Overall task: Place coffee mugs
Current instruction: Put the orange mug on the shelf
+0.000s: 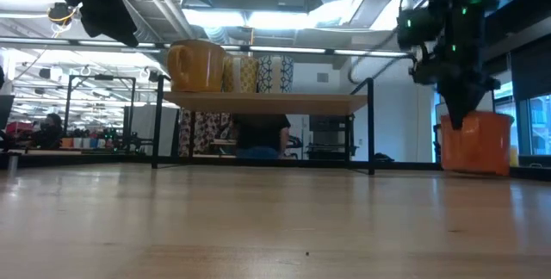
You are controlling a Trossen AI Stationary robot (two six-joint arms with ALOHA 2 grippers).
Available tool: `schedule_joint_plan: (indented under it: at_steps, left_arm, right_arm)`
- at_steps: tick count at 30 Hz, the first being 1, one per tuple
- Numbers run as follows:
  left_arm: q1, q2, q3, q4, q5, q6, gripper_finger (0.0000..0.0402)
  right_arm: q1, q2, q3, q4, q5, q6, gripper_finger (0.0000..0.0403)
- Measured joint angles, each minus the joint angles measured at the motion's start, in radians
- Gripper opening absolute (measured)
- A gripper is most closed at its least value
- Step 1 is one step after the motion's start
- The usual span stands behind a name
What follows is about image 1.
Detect floral patterned fabric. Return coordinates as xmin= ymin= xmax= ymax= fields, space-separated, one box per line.
xmin=178 ymin=109 xmax=236 ymax=158

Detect black cabinet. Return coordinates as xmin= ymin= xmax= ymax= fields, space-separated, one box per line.
xmin=307 ymin=114 xmax=352 ymax=161

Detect blue patterned mug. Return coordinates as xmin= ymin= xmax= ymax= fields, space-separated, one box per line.
xmin=257 ymin=53 xmax=295 ymax=94

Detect long ceiling light bar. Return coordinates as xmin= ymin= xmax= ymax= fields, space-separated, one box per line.
xmin=0 ymin=36 xmax=410 ymax=56

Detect amber yellow mug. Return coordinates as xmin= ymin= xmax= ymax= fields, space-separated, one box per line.
xmin=166 ymin=39 xmax=228 ymax=94

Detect red background object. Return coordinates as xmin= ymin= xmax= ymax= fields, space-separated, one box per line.
xmin=4 ymin=120 xmax=34 ymax=137

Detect black background rig frame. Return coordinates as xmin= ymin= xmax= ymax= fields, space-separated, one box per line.
xmin=63 ymin=73 xmax=138 ymax=155

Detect wooden shelf black metal legs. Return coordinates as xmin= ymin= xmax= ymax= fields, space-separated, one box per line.
xmin=151 ymin=74 xmax=376 ymax=176

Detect yellow patterned mug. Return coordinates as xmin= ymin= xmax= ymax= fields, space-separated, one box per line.
xmin=222 ymin=54 xmax=260 ymax=94

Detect black round device yellow cable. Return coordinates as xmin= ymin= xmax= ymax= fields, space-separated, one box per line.
xmin=46 ymin=2 xmax=83 ymax=28

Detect person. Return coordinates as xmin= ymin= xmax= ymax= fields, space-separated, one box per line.
xmin=232 ymin=114 xmax=293 ymax=159
xmin=29 ymin=113 xmax=65 ymax=150

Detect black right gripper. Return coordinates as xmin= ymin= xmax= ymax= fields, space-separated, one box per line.
xmin=395 ymin=0 xmax=503 ymax=130

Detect black monitor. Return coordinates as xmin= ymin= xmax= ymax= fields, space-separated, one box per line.
xmin=0 ymin=93 xmax=16 ymax=132

